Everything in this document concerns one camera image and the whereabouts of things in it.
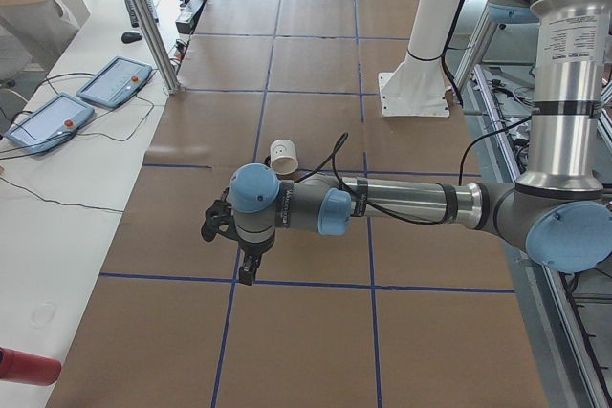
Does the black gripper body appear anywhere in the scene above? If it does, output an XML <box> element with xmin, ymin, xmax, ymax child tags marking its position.
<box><xmin>239</xmin><ymin>242</ymin><xmax>266</xmax><ymax>267</ymax></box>

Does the white mug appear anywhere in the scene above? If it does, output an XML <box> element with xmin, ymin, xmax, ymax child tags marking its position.
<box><xmin>268</xmin><ymin>139</ymin><xmax>298</xmax><ymax>176</ymax></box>

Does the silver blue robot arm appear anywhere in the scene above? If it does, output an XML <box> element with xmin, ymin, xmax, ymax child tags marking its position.
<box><xmin>202</xmin><ymin>0</ymin><xmax>611</xmax><ymax>285</ymax></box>

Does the far blue teach pendant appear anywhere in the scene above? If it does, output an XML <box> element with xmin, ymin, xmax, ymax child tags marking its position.
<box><xmin>76</xmin><ymin>56</ymin><xmax>153</xmax><ymax>109</ymax></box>

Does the blue teach pendant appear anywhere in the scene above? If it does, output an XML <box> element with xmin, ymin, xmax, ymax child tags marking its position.
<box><xmin>5</xmin><ymin>93</ymin><xmax>94</xmax><ymax>155</ymax></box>
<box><xmin>76</xmin><ymin>56</ymin><xmax>153</xmax><ymax>109</ymax></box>

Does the near blue teach pendant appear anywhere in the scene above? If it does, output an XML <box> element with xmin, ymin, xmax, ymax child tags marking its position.
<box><xmin>5</xmin><ymin>93</ymin><xmax>94</xmax><ymax>155</ymax></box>

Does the black computer mouse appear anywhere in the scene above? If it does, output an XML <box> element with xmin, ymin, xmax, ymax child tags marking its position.
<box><xmin>120</xmin><ymin>31</ymin><xmax>142</xmax><ymax>44</ymax></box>

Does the red cylinder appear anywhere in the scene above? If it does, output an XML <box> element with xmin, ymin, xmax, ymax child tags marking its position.
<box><xmin>1</xmin><ymin>348</ymin><xmax>62</xmax><ymax>386</ymax></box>

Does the black keyboard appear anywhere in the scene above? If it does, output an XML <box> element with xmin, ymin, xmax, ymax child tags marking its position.
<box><xmin>122</xmin><ymin>0</ymin><xmax>159</xmax><ymax>29</ymax></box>

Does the person in beige clothes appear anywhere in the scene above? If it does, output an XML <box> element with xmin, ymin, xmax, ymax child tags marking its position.
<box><xmin>1</xmin><ymin>0</ymin><xmax>79</xmax><ymax>71</ymax></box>

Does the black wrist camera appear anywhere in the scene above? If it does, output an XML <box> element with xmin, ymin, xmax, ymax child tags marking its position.
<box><xmin>201</xmin><ymin>187</ymin><xmax>238</xmax><ymax>242</ymax></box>

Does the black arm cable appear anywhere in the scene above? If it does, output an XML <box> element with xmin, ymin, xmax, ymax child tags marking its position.
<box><xmin>305</xmin><ymin>132</ymin><xmax>532</xmax><ymax>225</ymax></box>

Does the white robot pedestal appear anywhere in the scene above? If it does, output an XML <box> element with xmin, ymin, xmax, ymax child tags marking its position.
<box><xmin>379</xmin><ymin>0</ymin><xmax>462</xmax><ymax>118</ymax></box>

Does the aluminium frame post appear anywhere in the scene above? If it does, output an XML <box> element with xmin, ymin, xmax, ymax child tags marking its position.
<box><xmin>131</xmin><ymin>0</ymin><xmax>182</xmax><ymax>95</ymax></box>

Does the aluminium frame rail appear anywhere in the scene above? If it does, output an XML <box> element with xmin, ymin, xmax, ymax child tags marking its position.
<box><xmin>448</xmin><ymin>11</ymin><xmax>611</xmax><ymax>407</ymax></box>

